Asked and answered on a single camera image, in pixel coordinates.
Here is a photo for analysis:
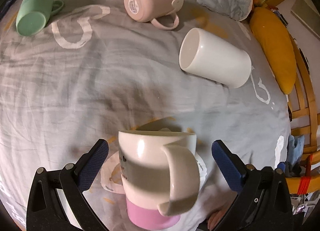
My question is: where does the person's right hand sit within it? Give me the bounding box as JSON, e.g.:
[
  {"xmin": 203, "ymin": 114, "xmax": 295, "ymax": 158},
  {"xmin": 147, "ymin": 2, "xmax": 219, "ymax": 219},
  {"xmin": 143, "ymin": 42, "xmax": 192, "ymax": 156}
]
[{"xmin": 207, "ymin": 201, "xmax": 233, "ymax": 231}]

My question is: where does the grey patterned bed sheet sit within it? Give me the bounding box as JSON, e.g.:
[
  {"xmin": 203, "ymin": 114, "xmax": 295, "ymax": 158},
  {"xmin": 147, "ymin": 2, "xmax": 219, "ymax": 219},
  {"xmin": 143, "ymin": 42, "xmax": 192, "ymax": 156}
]
[{"xmin": 1, "ymin": 0, "xmax": 290, "ymax": 230}]

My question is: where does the yellow-orange pillow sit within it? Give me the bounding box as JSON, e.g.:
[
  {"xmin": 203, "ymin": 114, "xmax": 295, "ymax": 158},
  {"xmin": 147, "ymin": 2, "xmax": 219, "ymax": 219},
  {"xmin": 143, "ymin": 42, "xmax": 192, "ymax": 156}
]
[{"xmin": 249, "ymin": 7, "xmax": 297, "ymax": 95}]

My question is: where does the large white mug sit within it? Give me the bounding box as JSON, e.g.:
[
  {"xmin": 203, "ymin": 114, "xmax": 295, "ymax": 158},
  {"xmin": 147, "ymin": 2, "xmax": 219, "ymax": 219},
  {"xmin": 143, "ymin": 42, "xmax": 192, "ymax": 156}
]
[{"xmin": 178, "ymin": 28, "xmax": 252, "ymax": 88}]

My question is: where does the green mug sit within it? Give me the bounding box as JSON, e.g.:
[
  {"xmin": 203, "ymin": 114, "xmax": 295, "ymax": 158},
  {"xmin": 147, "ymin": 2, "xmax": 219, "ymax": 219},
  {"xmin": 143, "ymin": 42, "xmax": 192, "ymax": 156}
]
[{"xmin": 16, "ymin": 0, "xmax": 64, "ymax": 36}]

